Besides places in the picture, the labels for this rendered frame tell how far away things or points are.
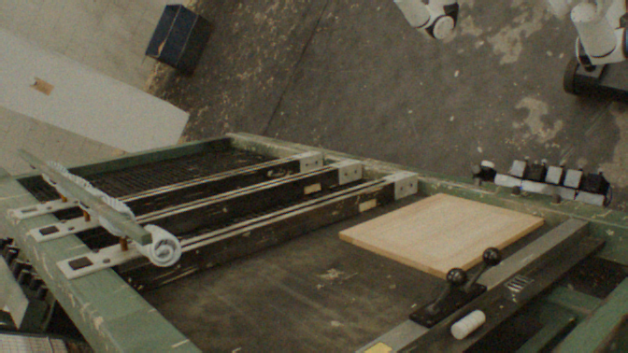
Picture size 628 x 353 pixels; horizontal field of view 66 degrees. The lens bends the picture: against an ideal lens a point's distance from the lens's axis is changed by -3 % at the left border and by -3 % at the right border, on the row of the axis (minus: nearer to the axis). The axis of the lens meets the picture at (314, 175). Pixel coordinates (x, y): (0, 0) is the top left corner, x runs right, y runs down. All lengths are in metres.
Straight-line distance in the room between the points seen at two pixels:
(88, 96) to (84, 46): 1.46
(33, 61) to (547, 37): 3.88
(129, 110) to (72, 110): 0.51
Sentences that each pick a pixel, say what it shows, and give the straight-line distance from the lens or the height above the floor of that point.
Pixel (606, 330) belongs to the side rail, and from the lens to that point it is 1.04.
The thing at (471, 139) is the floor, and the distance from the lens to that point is 2.88.
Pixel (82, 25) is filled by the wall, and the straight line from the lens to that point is 6.27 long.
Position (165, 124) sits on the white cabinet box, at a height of 0.19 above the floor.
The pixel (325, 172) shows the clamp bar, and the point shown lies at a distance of 1.88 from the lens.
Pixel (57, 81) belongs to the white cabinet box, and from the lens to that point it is 4.85.
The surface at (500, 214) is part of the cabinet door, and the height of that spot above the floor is 0.94.
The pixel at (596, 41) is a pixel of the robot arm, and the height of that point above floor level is 1.25.
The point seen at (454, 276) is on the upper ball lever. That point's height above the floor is 1.57.
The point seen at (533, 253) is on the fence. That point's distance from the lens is 1.31.
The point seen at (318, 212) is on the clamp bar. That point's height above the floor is 1.32.
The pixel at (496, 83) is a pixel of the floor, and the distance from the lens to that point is 2.96.
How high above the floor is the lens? 2.37
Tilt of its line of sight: 42 degrees down
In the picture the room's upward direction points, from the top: 66 degrees counter-clockwise
